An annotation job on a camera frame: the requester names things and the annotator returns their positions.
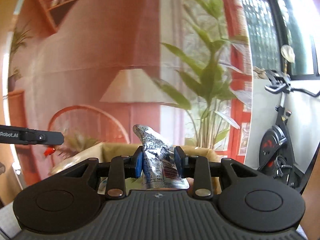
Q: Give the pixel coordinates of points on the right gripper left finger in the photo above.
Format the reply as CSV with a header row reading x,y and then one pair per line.
x,y
127,163

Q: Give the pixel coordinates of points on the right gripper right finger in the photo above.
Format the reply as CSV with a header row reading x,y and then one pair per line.
x,y
195,165

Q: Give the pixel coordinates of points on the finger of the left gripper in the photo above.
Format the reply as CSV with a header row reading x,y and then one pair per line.
x,y
24,136

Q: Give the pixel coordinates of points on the silver foil snack packet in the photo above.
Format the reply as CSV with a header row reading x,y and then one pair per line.
x,y
159,169

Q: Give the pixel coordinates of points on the small red snack packet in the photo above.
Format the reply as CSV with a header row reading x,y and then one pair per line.
x,y
49,151

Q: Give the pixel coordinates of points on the brown cardboard box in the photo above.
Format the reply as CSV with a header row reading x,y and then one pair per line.
x,y
105,151

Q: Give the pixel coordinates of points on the black exercise bike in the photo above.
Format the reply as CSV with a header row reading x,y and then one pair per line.
x,y
276,155

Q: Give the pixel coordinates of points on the printed room scene backdrop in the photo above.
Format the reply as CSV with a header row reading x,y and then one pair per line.
x,y
92,69

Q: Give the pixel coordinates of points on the black framed window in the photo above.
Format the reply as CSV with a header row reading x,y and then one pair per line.
x,y
283,36

